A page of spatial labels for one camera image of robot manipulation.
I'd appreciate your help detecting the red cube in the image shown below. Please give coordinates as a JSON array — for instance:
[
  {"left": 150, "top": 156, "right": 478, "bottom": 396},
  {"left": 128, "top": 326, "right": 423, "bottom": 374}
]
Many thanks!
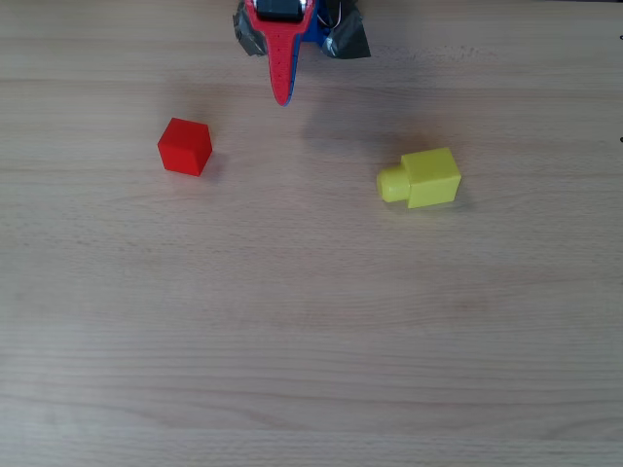
[{"left": 157, "top": 117, "right": 214, "bottom": 178}]

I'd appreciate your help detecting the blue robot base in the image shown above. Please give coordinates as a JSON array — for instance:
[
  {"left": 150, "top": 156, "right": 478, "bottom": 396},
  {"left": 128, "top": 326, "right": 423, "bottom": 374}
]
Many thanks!
[{"left": 304, "top": 18, "right": 328, "bottom": 49}]

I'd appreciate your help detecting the yellow block with round stud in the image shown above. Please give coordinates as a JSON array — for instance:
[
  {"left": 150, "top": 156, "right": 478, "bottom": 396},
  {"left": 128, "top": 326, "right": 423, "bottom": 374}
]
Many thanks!
[{"left": 376, "top": 146, "right": 463, "bottom": 211}]

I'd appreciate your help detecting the grey duct tape piece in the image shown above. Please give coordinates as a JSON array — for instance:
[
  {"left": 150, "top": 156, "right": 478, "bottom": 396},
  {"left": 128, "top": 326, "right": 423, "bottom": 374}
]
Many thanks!
[
  {"left": 232, "top": 2, "right": 270, "bottom": 57},
  {"left": 320, "top": 8, "right": 373, "bottom": 61}
]

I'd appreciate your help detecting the white red servo cable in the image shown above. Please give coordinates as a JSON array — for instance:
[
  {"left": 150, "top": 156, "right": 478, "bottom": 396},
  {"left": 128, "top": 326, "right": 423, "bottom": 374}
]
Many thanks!
[{"left": 315, "top": 0, "right": 345, "bottom": 29}]

